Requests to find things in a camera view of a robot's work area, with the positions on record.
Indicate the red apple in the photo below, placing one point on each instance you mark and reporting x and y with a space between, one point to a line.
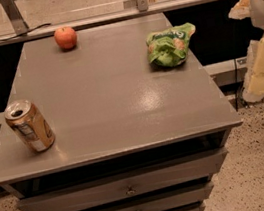
65 37

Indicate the top grey drawer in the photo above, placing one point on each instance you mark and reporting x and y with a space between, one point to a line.
125 185

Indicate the grey metal railing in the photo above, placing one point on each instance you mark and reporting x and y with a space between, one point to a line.
45 30

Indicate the green rice chip bag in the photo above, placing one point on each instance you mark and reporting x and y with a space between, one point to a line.
169 48

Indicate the orange soda can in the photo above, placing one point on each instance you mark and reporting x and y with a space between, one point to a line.
29 124

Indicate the middle grey drawer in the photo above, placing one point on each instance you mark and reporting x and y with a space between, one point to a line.
160 200

